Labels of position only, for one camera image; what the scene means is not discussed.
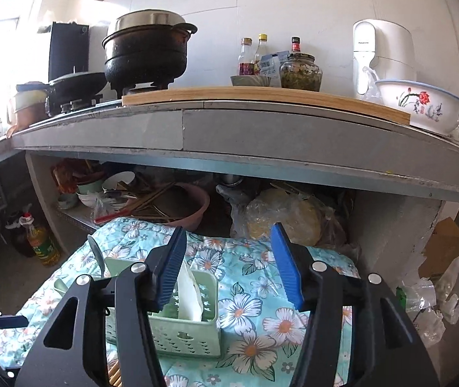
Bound yellow cap sauce bottle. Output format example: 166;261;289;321
254;33;270;75

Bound metal spoon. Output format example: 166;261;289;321
87;234;107;279

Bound dark jug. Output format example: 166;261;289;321
5;215;36;256

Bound cardboard piece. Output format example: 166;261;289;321
419;217;459;279

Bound green plastic utensil holder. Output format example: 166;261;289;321
102;256;222;359

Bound bundle of old chopsticks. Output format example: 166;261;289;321
122;183;178;219

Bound cream enamel pot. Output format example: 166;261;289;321
14;89;48;111

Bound steel pot lid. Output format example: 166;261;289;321
107;9;187;35

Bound white plastic ladle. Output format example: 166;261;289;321
175;264;206;323

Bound pile of clear plastic bags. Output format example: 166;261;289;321
396;254;459;349

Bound grey bowl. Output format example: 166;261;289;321
230;74;272;88

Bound gas stove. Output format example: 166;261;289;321
48;81;174;115

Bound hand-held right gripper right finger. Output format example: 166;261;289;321
270;223;440;387

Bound black box appliance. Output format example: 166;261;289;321
49;21;90;83

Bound glass pickle jar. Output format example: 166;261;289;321
280;52;324;92

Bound big black pot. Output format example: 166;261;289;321
101;23;198;89

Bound metal shelf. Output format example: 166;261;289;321
56;205;106;231

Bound black wok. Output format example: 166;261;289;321
15;72;107;98

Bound yellow filled plastic bag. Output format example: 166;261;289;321
229;187;347;251

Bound white kitchen appliance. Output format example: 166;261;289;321
352;19;417;99

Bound stack of white bowls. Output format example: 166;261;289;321
77;191;105;209

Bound red packaging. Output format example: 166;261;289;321
52;160;93;194

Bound white bowl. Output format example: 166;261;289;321
102;171;136;192

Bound floral enamel basin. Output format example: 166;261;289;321
374;79;459;134

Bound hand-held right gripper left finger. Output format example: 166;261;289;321
15;226;187;387

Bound wooden cutting board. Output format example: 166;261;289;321
122;86;411;124

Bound filled clear plastic bag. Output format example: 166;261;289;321
92;193;118;221

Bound red label sauce bottle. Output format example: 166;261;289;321
237;37;255;76

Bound blue white carton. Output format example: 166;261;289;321
259;51;290;78

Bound cooking oil bottle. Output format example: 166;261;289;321
20;212;61;267

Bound grey kitchen counter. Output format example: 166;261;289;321
0;84;459;204

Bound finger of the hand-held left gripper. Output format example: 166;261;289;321
0;303;29;331

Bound green bowl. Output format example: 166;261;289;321
77;179;105;195

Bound floral turquoise blanket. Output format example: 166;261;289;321
0;217;361;387

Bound pink basin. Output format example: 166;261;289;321
155;183;211;228

